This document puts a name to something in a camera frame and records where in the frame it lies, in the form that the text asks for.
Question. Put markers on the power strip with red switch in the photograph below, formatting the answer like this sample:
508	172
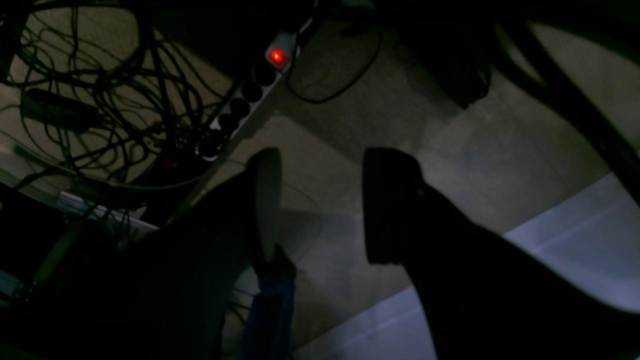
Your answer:
246	98

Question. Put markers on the black power adapter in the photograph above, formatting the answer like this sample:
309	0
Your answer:
59	111

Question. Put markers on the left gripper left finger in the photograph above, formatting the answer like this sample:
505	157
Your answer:
163	298

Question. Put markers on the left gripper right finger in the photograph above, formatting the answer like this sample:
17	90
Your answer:
483	297

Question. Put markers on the black T-shirt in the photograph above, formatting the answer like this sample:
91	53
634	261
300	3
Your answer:
267	334

